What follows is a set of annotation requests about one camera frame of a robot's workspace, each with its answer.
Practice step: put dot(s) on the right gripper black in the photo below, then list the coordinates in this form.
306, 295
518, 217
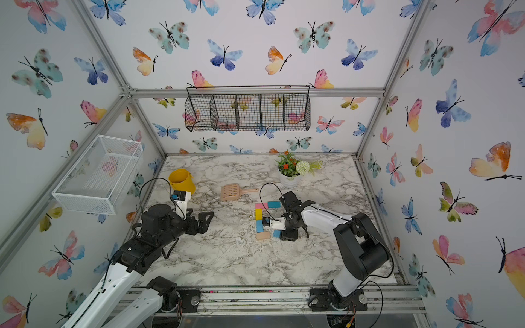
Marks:
288, 235

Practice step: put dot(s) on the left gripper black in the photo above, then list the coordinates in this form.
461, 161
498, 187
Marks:
202, 227

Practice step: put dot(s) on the tan building block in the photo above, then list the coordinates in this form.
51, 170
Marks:
260, 236

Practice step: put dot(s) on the teal building block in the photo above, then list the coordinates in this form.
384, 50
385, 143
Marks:
274, 205

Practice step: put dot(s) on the pink building block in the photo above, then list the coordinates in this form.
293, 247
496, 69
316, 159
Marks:
261, 206

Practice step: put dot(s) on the yellow building block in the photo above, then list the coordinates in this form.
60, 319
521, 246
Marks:
259, 214

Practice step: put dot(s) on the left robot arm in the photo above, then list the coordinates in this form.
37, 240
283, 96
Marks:
161, 226

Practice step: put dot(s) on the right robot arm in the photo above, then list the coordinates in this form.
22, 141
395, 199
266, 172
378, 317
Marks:
361, 246

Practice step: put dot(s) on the beige plastic slotted scoop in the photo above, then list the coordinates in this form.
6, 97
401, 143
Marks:
232, 192

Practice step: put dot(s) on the white pot artificial flowers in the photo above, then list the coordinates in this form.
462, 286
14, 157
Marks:
292, 169

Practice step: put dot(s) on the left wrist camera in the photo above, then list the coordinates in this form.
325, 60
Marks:
180, 200

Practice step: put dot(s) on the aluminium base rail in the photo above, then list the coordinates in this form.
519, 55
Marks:
244, 301

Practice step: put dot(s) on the white mesh wall basket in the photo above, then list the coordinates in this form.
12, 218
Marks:
102, 172

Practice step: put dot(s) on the black wire wall basket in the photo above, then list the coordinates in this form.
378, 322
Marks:
248, 108

